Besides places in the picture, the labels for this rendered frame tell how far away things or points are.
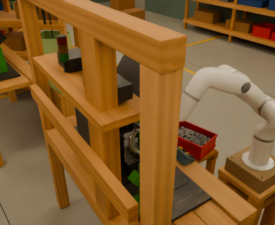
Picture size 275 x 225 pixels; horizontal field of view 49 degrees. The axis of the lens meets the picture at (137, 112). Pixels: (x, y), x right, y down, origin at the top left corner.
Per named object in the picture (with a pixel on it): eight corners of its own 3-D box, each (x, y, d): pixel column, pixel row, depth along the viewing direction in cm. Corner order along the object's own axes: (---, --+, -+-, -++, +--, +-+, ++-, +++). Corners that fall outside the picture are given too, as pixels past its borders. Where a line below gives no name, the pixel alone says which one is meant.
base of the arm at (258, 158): (258, 149, 197) (264, 125, 188) (281, 166, 182) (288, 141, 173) (235, 156, 191) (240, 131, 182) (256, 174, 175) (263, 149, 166)
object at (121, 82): (116, 85, 139) (115, 72, 136) (133, 98, 128) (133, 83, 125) (102, 89, 136) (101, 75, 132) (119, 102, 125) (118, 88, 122)
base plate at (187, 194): (115, 115, 248) (115, 113, 247) (211, 199, 168) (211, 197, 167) (67, 131, 228) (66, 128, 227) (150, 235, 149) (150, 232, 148)
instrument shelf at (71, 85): (72, 55, 193) (71, 49, 191) (154, 115, 128) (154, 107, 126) (33, 63, 181) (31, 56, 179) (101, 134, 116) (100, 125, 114)
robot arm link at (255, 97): (275, 127, 169) (256, 113, 182) (289, 110, 166) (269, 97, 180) (223, 87, 142) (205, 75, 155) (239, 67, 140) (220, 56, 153)
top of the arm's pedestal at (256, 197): (248, 156, 212) (249, 151, 210) (290, 182, 190) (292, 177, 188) (217, 173, 197) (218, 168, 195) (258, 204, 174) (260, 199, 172)
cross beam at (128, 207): (38, 95, 213) (36, 83, 209) (138, 219, 120) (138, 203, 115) (31, 97, 211) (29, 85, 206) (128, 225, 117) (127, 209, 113)
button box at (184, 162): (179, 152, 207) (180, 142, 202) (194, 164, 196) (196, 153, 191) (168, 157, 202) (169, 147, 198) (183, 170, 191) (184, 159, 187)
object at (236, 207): (118, 113, 275) (117, 99, 268) (252, 228, 167) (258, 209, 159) (104, 118, 269) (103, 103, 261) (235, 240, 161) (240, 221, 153)
